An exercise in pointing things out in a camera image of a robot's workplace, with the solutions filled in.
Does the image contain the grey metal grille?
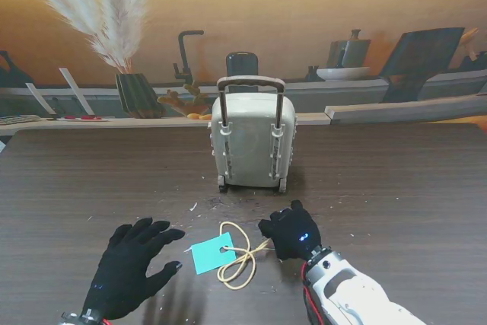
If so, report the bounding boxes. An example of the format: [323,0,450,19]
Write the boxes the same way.
[0,113,43,126]

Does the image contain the orange coral shaped decoration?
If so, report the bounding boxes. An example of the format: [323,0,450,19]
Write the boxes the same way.
[157,81,213,120]

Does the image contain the black kitchen faucet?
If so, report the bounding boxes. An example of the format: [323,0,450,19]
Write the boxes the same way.
[173,30,205,84]

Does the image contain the white shallow bowl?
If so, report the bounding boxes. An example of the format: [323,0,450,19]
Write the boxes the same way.
[316,65,371,82]

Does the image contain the red and black right arm cables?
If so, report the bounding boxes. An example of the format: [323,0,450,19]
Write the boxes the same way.
[300,262,324,325]

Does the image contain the long white slat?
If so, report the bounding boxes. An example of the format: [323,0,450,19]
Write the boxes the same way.
[59,67,95,116]

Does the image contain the teal paper luggage tag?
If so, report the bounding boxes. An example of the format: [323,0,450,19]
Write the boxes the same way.
[190,231,235,276]

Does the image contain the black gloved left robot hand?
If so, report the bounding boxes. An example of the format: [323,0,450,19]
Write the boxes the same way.
[81,217,186,321]

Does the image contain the dark tilted board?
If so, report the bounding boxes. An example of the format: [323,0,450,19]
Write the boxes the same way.
[379,27,465,104]

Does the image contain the white pampas grass plumes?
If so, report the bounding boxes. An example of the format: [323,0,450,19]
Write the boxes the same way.
[7,0,155,74]

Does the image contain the tray with red items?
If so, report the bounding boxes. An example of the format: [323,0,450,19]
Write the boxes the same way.
[47,113,110,123]

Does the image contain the short white slat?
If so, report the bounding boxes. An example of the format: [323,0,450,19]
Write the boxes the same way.
[25,81,57,115]

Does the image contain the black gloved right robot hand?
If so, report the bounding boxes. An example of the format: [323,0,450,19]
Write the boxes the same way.
[257,199,324,263]

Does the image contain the dark ribbed vase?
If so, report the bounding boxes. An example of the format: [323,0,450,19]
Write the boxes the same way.
[115,72,167,119]

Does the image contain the grey metal pot with lid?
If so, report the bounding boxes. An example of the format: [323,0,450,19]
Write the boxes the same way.
[327,29,372,69]

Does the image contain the light wooden ledge board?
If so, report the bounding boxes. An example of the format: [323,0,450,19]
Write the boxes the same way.
[0,112,332,136]

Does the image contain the cream twisted string loop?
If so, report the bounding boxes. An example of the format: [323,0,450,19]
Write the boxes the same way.
[216,221,277,290]

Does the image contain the black rounded cylinder speaker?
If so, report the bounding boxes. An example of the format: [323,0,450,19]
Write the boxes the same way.
[225,51,259,78]

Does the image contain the small beige toy suitcase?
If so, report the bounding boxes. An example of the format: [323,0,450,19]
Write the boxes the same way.
[208,76,298,195]

